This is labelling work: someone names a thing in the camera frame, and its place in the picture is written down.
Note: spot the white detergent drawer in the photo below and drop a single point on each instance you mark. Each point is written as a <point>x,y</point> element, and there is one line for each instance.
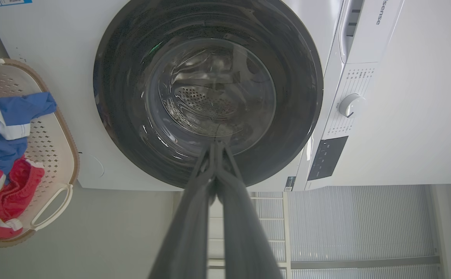
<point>365,27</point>

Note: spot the blue and white garment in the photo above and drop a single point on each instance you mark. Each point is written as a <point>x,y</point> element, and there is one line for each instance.
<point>4,128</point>

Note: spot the white program selector knob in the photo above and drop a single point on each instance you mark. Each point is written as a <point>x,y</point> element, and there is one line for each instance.
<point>351,105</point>

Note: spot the red and white garment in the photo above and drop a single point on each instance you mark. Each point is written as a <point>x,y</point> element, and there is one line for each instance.
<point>8,197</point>

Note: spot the round black washing machine door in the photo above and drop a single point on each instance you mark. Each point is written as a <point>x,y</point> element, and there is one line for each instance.
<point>209,89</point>

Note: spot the white front-load washing machine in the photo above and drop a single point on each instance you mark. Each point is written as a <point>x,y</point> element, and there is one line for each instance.
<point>384,128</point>

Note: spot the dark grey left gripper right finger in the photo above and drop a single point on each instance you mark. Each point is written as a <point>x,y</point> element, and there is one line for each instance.
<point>244,232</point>

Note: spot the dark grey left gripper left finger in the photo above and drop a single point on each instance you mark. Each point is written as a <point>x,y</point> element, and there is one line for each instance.
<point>188,232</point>

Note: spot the beige perforated laundry basket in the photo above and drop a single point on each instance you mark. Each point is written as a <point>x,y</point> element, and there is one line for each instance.
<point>50,147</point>

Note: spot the black touch control panel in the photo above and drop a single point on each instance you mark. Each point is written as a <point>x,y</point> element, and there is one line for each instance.
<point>327,157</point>

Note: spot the small blue white sticker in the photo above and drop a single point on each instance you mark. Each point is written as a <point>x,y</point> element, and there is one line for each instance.
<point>289,183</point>

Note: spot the blue energy label sticker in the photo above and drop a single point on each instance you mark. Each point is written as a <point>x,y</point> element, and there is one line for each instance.
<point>6,2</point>

